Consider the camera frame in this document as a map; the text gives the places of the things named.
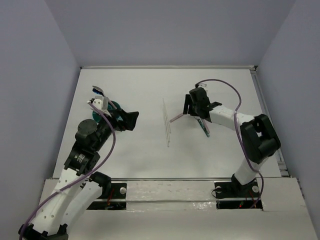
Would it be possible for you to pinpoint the teal utensil holder cup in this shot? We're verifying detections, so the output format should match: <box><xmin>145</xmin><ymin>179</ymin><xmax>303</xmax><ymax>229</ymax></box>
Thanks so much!
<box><xmin>92</xmin><ymin>99</ymin><xmax>121</xmax><ymax>123</ymax></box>

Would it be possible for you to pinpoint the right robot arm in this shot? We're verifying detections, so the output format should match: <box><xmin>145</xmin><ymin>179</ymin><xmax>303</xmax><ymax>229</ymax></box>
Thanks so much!
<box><xmin>183</xmin><ymin>86</ymin><xmax>281</xmax><ymax>196</ymax></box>

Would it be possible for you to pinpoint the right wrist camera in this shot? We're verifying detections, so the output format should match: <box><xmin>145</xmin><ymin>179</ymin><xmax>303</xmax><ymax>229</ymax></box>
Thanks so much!
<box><xmin>195</xmin><ymin>83</ymin><xmax>208</xmax><ymax>91</ymax></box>

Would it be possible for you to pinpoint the pink handled fork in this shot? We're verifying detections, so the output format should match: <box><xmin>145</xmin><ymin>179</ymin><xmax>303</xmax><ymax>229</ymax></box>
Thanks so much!
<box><xmin>169</xmin><ymin>113</ymin><xmax>184</xmax><ymax>123</ymax></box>

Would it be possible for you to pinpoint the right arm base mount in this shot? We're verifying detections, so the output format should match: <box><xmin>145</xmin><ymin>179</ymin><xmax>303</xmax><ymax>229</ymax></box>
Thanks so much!
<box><xmin>211</xmin><ymin>176</ymin><xmax>263</xmax><ymax>210</ymax></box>

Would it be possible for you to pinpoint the silver spoon pink handle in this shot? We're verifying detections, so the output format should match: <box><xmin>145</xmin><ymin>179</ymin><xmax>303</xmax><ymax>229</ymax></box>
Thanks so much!
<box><xmin>92</xmin><ymin>85</ymin><xmax>118</xmax><ymax>110</ymax></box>

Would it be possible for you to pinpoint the clear chopstick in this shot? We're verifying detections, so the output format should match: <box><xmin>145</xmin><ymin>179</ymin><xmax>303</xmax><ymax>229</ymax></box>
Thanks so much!
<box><xmin>162</xmin><ymin>98</ymin><xmax>171</xmax><ymax>134</ymax></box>
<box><xmin>162</xmin><ymin>107</ymin><xmax>170</xmax><ymax>148</ymax></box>

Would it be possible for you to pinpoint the green handled fork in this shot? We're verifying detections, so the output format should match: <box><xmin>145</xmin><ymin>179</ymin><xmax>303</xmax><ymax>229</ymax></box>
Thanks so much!
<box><xmin>195</xmin><ymin>117</ymin><xmax>210</xmax><ymax>138</ymax></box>

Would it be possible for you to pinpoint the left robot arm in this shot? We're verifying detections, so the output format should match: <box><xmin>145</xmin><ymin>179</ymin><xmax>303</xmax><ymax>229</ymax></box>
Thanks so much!
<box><xmin>18</xmin><ymin>107</ymin><xmax>139</xmax><ymax>240</ymax></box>

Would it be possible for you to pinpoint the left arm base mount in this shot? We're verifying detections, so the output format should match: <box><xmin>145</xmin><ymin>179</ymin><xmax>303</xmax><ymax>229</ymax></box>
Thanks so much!
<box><xmin>76</xmin><ymin>171</ymin><xmax>127</xmax><ymax>211</ymax></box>

